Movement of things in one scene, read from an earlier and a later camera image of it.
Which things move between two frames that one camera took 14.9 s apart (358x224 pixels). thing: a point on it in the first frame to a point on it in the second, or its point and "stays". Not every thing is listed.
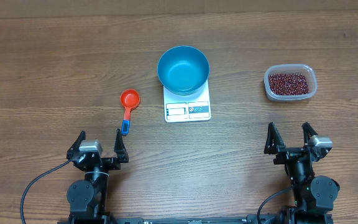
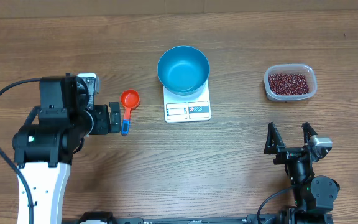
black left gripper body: (113, 165) to (100, 121)
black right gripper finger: (273, 141) stays
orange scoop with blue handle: (129, 99) stays
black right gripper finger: (307, 132) stays
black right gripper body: (296, 170) stays
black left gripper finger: (119, 148) to (115, 117)
